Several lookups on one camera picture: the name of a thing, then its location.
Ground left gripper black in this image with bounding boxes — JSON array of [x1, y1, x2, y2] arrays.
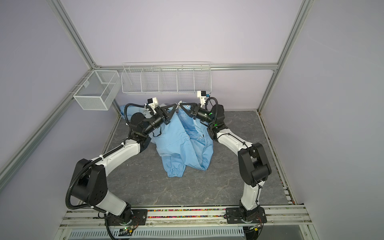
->
[[143, 105, 178, 136]]

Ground light blue jacket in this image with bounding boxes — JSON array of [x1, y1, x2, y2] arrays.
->
[[120, 104, 214, 178]]

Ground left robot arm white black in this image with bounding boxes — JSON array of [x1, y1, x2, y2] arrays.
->
[[65, 104, 178, 225]]

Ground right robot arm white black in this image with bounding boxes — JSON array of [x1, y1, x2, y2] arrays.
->
[[179, 103, 272, 224]]

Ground white mesh box basket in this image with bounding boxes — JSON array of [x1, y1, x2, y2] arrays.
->
[[74, 70, 122, 111]]

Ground white vent grille strip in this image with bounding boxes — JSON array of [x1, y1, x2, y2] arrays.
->
[[68, 227, 245, 240]]

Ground small green circuit board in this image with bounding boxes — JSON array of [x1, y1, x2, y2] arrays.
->
[[118, 228, 134, 237]]

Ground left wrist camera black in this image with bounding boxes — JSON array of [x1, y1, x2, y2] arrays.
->
[[147, 97, 159, 113]]

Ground white wire shelf basket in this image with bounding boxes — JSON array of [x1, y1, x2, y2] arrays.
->
[[121, 62, 212, 94]]

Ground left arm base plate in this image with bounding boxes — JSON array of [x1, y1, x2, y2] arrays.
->
[[107, 209, 148, 226]]

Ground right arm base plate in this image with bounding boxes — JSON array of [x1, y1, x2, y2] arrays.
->
[[224, 206, 267, 224]]

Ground aluminium mounting rail front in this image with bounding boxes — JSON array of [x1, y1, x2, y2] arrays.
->
[[59, 205, 313, 230]]

